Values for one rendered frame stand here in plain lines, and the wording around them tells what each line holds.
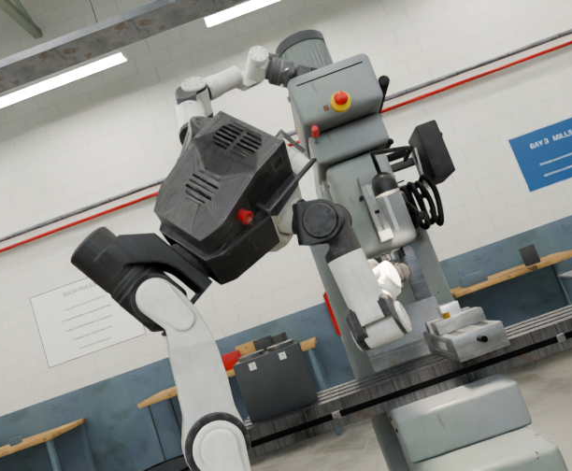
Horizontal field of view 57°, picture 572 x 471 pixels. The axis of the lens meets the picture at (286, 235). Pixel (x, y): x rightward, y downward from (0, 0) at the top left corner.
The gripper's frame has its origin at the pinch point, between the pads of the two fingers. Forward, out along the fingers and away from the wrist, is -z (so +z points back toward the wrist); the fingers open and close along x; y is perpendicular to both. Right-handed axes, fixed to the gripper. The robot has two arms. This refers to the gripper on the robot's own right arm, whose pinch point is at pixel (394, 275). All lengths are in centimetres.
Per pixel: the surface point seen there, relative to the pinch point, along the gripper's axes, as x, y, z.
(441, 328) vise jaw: -8.9, 19.6, 5.9
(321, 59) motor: 1, -85, -17
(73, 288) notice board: 427, -111, -284
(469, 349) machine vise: -15.9, 26.3, 15.7
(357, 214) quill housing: 1.8, -21.4, 10.6
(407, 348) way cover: 11.9, 26.5, -26.5
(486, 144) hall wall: -38, -107, -464
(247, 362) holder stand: 48, 10, 23
